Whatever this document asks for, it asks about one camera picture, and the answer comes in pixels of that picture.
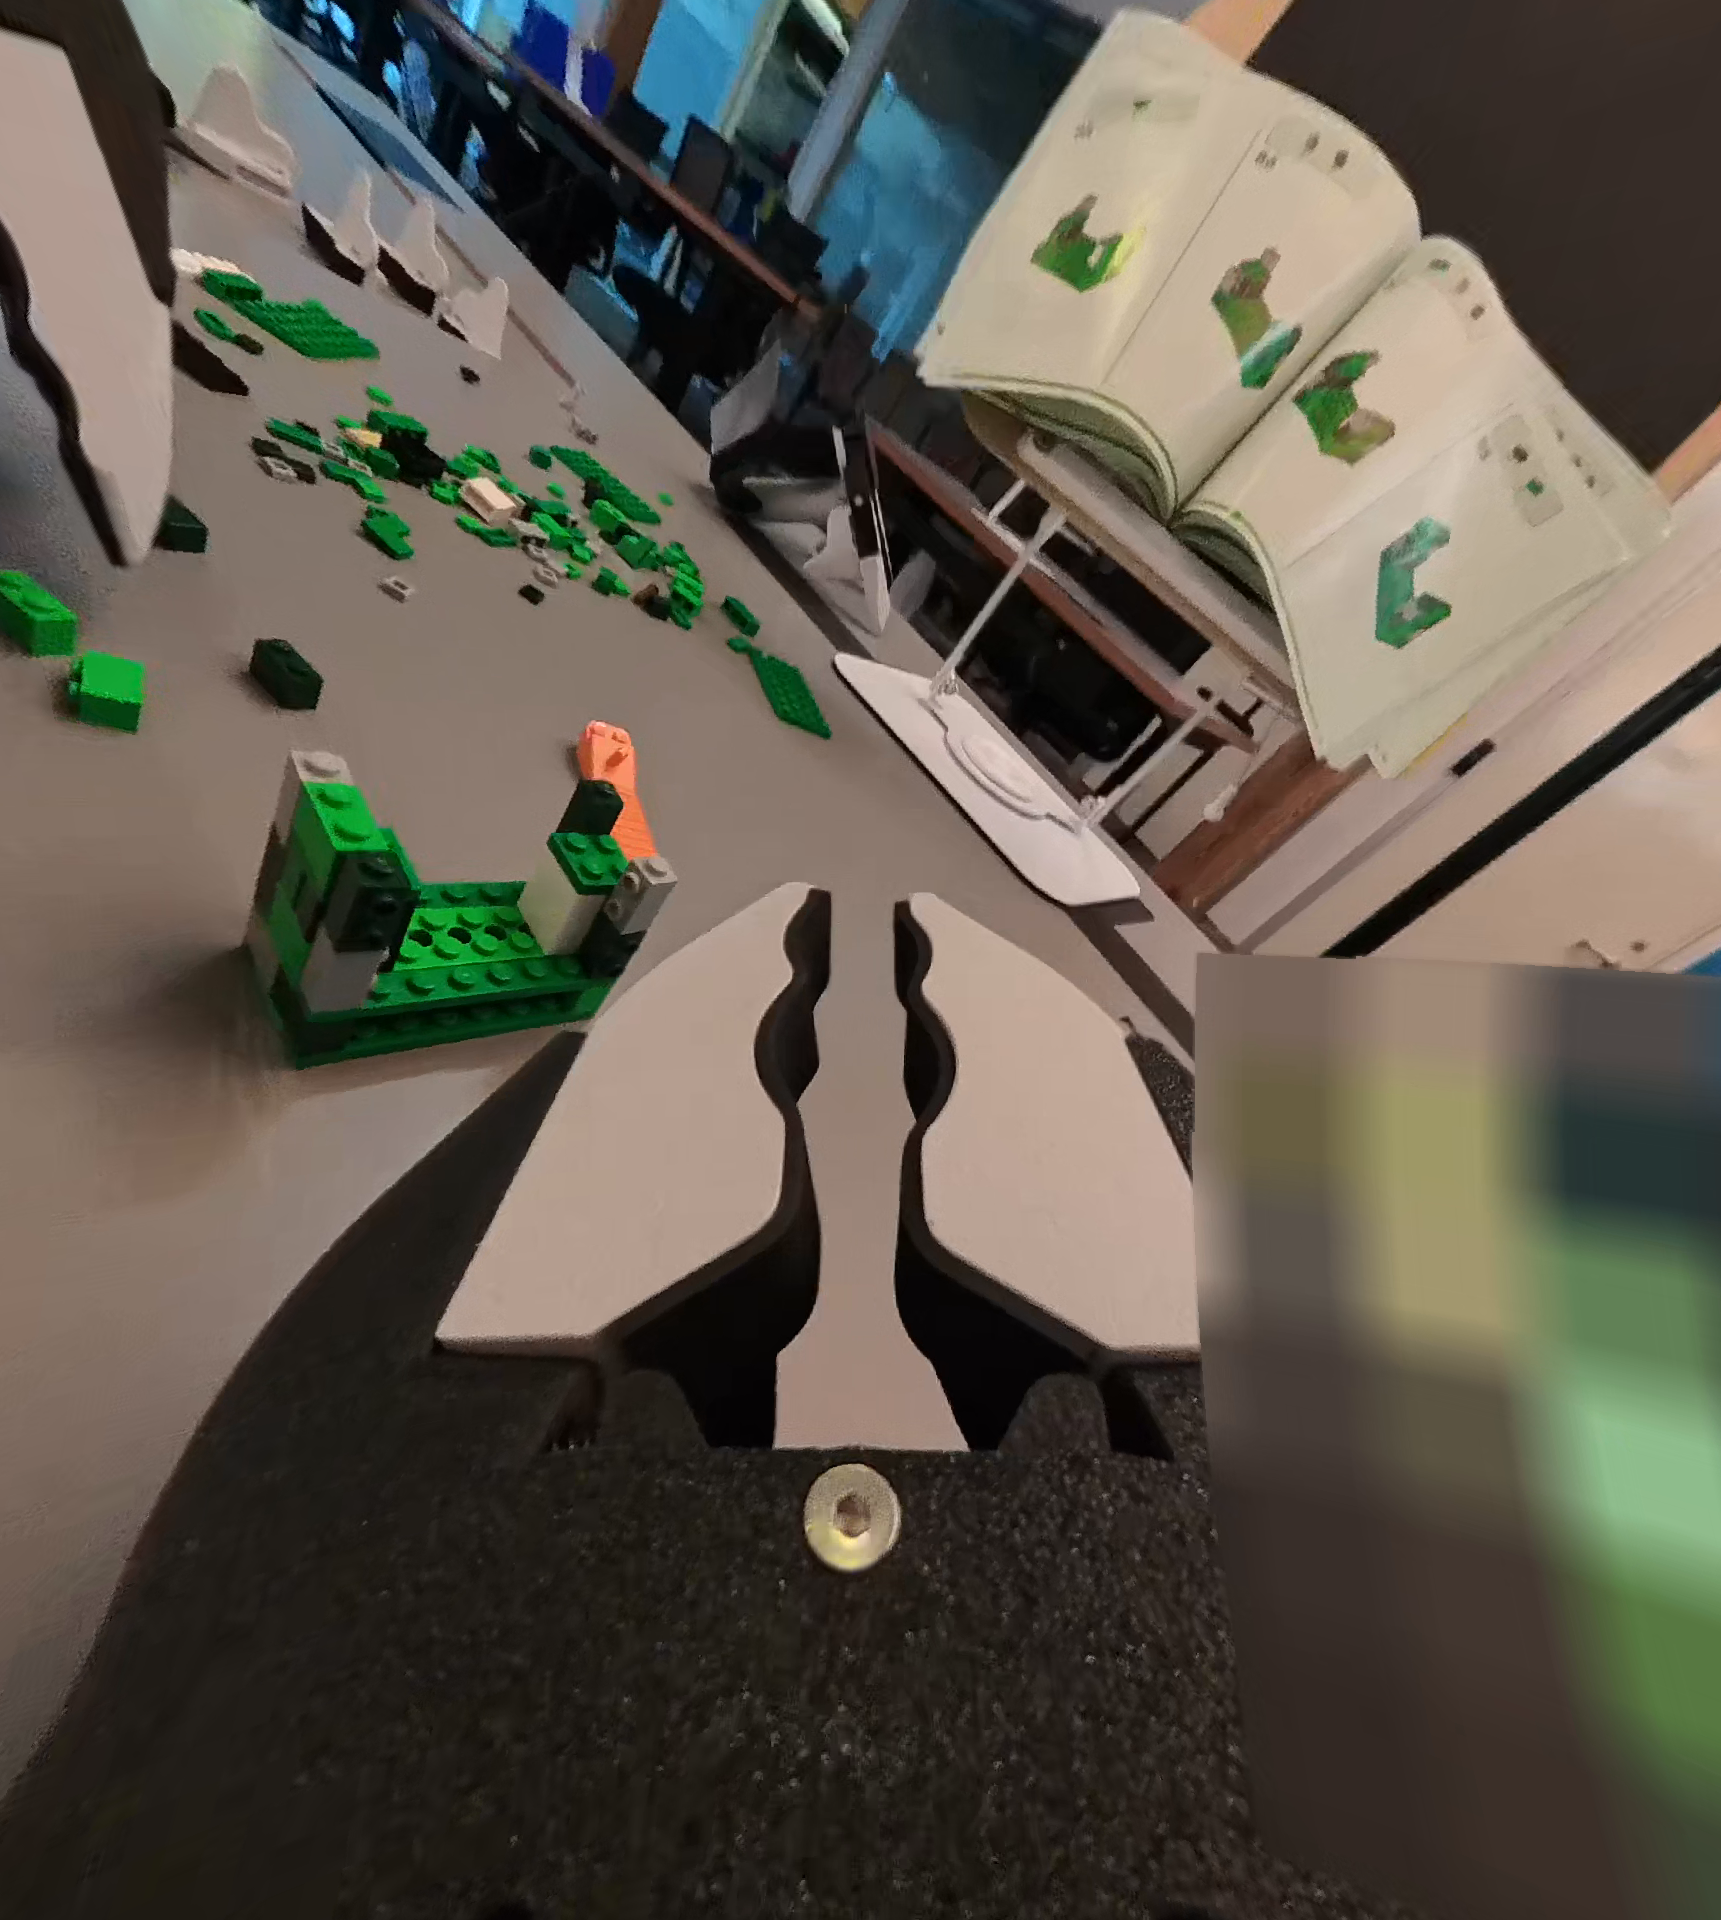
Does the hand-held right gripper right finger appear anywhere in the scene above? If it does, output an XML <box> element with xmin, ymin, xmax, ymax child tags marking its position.
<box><xmin>892</xmin><ymin>891</ymin><xmax>1200</xmax><ymax>1374</ymax></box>

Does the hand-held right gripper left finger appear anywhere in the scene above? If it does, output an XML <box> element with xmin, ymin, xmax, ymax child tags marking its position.
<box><xmin>435</xmin><ymin>882</ymin><xmax>833</xmax><ymax>1368</ymax></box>

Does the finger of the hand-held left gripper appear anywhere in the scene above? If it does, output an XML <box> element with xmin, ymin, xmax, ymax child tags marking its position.
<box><xmin>0</xmin><ymin>17</ymin><xmax>182</xmax><ymax>569</ymax></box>

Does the green grey lego build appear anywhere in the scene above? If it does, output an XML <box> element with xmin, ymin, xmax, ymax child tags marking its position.
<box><xmin>245</xmin><ymin>744</ymin><xmax>682</xmax><ymax>1072</ymax></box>

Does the pile of green lego bricks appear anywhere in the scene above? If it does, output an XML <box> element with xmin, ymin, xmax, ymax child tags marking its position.
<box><xmin>253</xmin><ymin>381</ymin><xmax>764</xmax><ymax>639</ymax></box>

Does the green lego plate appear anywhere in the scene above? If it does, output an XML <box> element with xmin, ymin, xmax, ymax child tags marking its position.
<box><xmin>197</xmin><ymin>270</ymin><xmax>383</xmax><ymax>365</ymax></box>
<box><xmin>744</xmin><ymin>635</ymin><xmax>835</xmax><ymax>742</ymax></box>

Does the orange brick separator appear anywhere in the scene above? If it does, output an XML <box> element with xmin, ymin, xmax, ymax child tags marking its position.
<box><xmin>573</xmin><ymin>719</ymin><xmax>661</xmax><ymax>869</ymax></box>

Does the white book stand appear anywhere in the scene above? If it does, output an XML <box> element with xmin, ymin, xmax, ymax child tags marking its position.
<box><xmin>830</xmin><ymin>425</ymin><xmax>1327</xmax><ymax>909</ymax></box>

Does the black and white gadget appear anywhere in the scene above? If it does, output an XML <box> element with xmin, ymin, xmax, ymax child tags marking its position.
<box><xmin>706</xmin><ymin>342</ymin><xmax>894</xmax><ymax>635</ymax></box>

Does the open instruction booklet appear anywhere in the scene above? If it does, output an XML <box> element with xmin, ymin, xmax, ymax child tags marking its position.
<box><xmin>917</xmin><ymin>11</ymin><xmax>1674</xmax><ymax>781</ymax></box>

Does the black board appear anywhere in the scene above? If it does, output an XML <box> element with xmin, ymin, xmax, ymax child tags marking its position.
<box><xmin>1242</xmin><ymin>0</ymin><xmax>1721</xmax><ymax>474</ymax></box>

